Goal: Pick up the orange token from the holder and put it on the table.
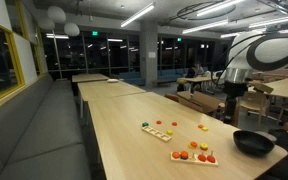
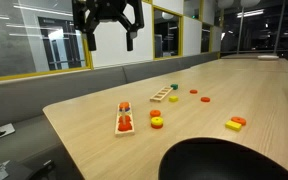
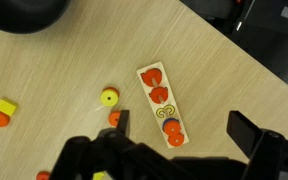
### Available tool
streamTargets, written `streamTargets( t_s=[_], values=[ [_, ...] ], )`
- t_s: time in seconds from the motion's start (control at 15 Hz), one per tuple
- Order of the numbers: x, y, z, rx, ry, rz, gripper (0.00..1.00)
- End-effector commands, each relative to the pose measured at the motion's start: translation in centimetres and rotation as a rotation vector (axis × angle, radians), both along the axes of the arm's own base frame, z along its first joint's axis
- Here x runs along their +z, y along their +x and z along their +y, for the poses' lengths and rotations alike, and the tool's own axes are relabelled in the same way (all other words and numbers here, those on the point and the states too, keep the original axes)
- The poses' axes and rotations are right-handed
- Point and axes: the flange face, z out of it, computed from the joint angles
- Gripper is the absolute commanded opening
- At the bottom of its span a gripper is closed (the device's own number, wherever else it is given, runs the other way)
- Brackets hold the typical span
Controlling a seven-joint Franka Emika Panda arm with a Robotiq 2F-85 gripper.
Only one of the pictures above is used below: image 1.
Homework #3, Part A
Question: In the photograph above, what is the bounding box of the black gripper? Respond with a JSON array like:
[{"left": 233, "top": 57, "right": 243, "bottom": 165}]
[{"left": 223, "top": 81, "right": 251, "bottom": 125}]

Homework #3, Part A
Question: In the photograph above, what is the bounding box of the wooden peg holder board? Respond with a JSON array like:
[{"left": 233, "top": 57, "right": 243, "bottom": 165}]
[{"left": 170, "top": 150, "right": 219, "bottom": 167}]

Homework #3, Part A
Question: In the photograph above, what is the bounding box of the light wooden chair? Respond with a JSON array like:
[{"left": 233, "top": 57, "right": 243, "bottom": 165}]
[{"left": 238, "top": 90, "right": 272, "bottom": 129}]

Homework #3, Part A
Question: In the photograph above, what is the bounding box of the black bowl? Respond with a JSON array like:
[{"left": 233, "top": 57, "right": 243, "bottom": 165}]
[{"left": 232, "top": 129, "right": 276, "bottom": 158}]

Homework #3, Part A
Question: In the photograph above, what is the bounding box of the wooden cafe table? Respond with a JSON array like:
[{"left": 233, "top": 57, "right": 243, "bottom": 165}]
[{"left": 183, "top": 75, "right": 226, "bottom": 94}]

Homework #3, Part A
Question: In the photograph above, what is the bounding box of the grey round disc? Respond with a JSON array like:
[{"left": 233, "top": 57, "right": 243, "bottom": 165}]
[{"left": 254, "top": 130, "right": 279, "bottom": 143}]

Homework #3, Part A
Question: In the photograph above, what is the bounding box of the seated person light top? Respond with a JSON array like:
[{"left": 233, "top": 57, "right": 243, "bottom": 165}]
[{"left": 194, "top": 61, "right": 206, "bottom": 78}]

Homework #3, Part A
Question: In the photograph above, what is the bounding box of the seated person dark top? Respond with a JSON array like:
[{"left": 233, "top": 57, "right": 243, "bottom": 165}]
[{"left": 185, "top": 66, "right": 198, "bottom": 80}]

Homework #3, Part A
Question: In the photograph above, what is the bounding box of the yellow chair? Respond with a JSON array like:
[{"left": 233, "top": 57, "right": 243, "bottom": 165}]
[{"left": 176, "top": 77, "right": 188, "bottom": 93}]

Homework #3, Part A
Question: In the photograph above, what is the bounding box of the brown chair back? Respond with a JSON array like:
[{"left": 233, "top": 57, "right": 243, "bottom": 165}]
[{"left": 164, "top": 92, "right": 181, "bottom": 104}]

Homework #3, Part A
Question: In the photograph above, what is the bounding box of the wide wooden table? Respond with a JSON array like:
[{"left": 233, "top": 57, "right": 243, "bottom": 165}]
[{"left": 247, "top": 75, "right": 288, "bottom": 100}]

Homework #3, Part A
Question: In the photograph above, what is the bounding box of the blue sofa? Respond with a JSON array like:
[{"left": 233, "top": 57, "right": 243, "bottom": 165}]
[
  {"left": 156, "top": 68, "right": 189, "bottom": 83},
  {"left": 118, "top": 71, "right": 147, "bottom": 87}
]

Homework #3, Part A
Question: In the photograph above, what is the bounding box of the low wooden bench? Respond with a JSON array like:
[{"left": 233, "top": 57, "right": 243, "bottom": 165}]
[{"left": 151, "top": 78, "right": 172, "bottom": 89}]

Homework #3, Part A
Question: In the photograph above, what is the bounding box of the wooden slotted tray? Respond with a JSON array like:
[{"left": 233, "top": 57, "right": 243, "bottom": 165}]
[{"left": 141, "top": 125, "right": 173, "bottom": 143}]

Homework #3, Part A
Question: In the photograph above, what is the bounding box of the concrete pillar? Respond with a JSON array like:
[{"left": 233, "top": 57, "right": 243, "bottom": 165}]
[{"left": 139, "top": 20, "right": 159, "bottom": 88}]

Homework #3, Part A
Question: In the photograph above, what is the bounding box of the long wooden table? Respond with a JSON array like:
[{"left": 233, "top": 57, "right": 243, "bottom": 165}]
[{"left": 77, "top": 80, "right": 147, "bottom": 120}]

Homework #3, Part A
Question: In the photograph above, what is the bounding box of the short wooden table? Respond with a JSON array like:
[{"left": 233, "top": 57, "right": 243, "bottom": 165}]
[{"left": 71, "top": 73, "right": 111, "bottom": 96}]

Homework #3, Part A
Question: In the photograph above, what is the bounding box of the white pendant lamp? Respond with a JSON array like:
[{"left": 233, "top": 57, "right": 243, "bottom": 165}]
[
  {"left": 37, "top": 17, "right": 56, "bottom": 32},
  {"left": 63, "top": 22, "right": 81, "bottom": 38},
  {"left": 47, "top": 5, "right": 67, "bottom": 24}
]

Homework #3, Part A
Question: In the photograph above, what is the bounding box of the grey upholstered bench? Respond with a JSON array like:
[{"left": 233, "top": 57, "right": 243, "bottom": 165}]
[{"left": 0, "top": 73, "right": 92, "bottom": 180}]

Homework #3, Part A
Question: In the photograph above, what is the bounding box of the large yellow framed window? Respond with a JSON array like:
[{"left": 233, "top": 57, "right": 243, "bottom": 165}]
[{"left": 0, "top": 17, "right": 26, "bottom": 100}]

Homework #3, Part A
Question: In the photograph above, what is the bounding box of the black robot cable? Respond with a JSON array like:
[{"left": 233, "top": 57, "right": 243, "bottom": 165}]
[{"left": 214, "top": 31, "right": 267, "bottom": 89}]

